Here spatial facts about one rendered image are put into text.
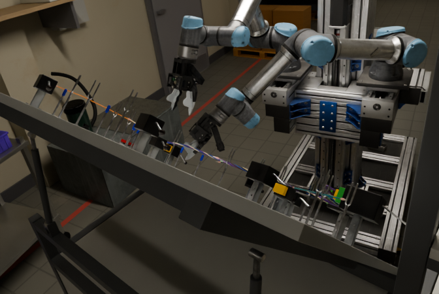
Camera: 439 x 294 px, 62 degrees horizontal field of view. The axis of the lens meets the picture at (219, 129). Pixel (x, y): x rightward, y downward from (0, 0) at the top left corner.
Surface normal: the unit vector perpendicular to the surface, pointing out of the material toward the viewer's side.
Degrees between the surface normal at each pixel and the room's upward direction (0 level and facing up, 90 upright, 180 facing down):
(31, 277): 0
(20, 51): 90
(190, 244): 0
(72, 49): 90
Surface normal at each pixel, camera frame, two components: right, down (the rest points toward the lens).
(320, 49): 0.03, 0.47
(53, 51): 0.87, 0.15
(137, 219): -0.11, -0.86
